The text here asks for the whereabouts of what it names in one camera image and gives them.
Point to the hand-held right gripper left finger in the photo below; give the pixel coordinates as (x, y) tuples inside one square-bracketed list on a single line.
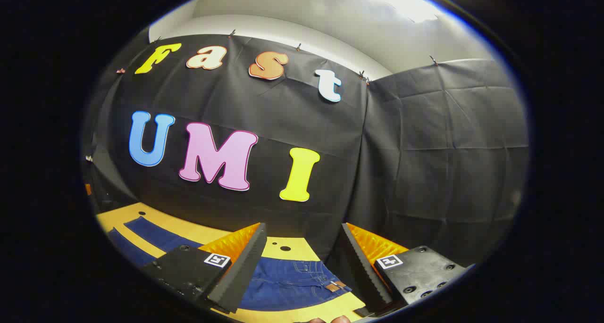
[(240, 276)]

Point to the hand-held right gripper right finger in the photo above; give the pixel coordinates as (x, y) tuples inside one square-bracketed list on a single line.
[(361, 271)]

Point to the blue jeans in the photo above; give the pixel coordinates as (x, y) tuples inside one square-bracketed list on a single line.
[(283, 285)]

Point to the black backdrop cloth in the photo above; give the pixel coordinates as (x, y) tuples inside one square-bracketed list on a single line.
[(415, 172)]

